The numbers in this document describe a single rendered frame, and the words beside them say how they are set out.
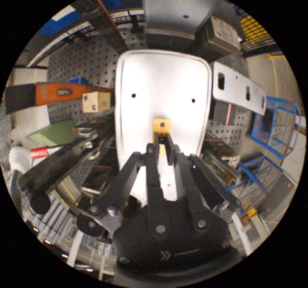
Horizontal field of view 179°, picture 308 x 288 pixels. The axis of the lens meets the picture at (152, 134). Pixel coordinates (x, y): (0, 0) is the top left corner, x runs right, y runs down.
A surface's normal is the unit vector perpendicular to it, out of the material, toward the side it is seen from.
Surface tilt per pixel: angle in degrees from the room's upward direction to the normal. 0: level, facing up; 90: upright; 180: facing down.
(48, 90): 90
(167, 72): 0
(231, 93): 0
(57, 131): 90
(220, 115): 0
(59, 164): 81
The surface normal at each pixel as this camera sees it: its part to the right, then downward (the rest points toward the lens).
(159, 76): 0.00, 0.35
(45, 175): 0.99, 0.11
